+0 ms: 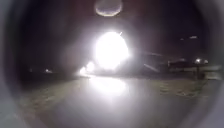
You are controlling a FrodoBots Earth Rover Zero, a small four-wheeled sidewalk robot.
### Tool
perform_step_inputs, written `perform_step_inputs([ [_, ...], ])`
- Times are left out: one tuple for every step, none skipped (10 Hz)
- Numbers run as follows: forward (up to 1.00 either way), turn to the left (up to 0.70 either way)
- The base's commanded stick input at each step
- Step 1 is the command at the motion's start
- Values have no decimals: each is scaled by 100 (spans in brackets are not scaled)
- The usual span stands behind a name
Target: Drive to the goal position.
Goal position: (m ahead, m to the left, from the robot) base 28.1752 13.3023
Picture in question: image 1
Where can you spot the grey asphalt road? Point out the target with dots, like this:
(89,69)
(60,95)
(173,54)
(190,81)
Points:
(110,106)

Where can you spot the building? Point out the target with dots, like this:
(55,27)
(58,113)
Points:
(186,66)

